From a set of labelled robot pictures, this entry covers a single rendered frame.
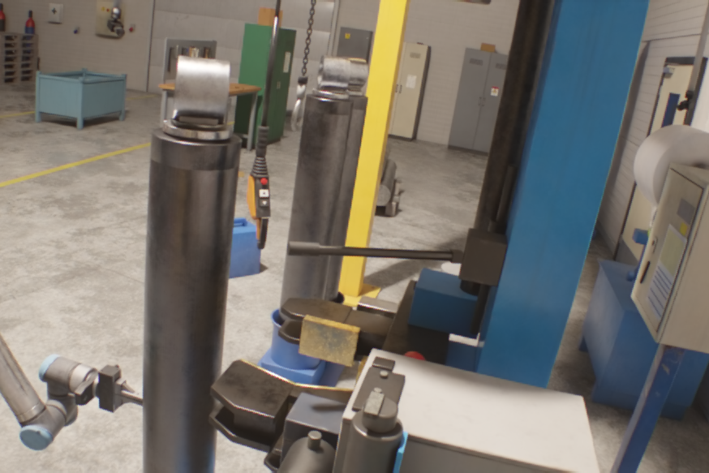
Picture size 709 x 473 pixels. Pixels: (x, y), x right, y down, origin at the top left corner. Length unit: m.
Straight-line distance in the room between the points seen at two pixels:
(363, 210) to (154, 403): 2.61
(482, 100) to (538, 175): 10.22
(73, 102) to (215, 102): 7.82
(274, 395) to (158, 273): 0.42
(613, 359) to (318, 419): 2.54
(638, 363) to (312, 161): 2.10
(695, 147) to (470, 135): 9.80
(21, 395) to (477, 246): 1.30
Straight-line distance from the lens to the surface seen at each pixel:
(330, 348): 1.64
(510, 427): 1.02
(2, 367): 1.84
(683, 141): 1.77
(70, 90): 9.16
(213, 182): 1.39
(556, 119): 1.20
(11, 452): 2.77
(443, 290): 1.49
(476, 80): 11.38
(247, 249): 4.28
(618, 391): 3.65
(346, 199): 3.04
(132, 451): 2.72
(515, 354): 1.33
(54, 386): 1.95
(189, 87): 1.37
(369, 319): 1.69
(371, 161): 3.92
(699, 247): 1.50
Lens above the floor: 1.74
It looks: 18 degrees down
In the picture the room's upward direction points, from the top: 9 degrees clockwise
